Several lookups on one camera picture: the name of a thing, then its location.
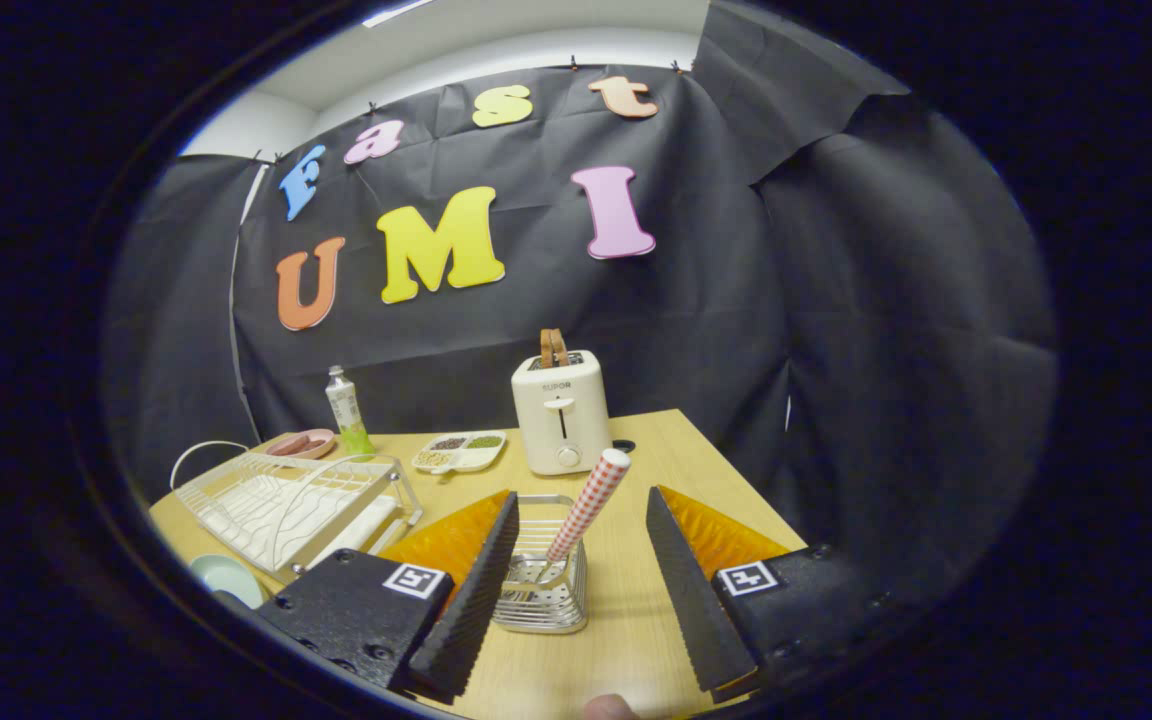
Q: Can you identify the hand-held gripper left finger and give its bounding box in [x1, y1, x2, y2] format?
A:
[256, 488, 521, 701]

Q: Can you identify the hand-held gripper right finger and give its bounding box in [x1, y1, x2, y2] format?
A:
[646, 484, 927, 706]

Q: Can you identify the metal wire basket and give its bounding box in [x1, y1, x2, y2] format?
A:
[491, 494, 589, 635]

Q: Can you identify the spoon with red checked handle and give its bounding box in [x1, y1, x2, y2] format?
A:
[534, 448, 631, 586]

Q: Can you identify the pale green plate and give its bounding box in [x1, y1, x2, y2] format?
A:
[189, 554, 267, 609]

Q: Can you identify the white wire dish rack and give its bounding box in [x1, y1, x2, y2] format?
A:
[169, 440, 425, 583]

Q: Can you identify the white divided bean dish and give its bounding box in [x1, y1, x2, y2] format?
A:
[411, 430, 508, 475]

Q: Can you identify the pink plate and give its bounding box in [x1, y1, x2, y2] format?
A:
[264, 428, 337, 461]

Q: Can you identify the white drip tray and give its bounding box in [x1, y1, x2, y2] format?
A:
[198, 478, 399, 573]

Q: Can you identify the white toaster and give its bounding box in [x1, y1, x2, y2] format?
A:
[511, 349, 612, 476]

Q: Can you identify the green drink bottle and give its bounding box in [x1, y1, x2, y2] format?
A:
[325, 365, 374, 456]

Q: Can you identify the ceiling light panel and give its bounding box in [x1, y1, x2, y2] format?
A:
[361, 0, 437, 28]

